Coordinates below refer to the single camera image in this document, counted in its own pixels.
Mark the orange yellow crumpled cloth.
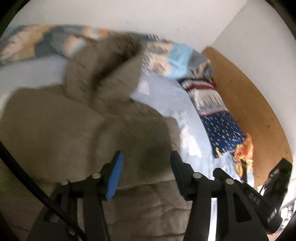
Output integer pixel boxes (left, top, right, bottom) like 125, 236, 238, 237
234, 133, 254, 178

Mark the olive quilted hooded coat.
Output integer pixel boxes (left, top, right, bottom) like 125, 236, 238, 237
1, 47, 191, 240

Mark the light blue cloud bedsheet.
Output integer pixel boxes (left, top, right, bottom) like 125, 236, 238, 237
0, 54, 255, 241

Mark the wooden headboard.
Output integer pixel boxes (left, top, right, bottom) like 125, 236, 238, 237
203, 47, 293, 187

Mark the navy starred striped pillow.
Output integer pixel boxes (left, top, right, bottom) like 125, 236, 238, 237
180, 79, 245, 158

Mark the black cable left view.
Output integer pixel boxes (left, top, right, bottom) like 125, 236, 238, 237
0, 141, 88, 241

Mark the patchwork cartoon rolled quilt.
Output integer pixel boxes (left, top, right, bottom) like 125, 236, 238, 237
1, 25, 214, 80

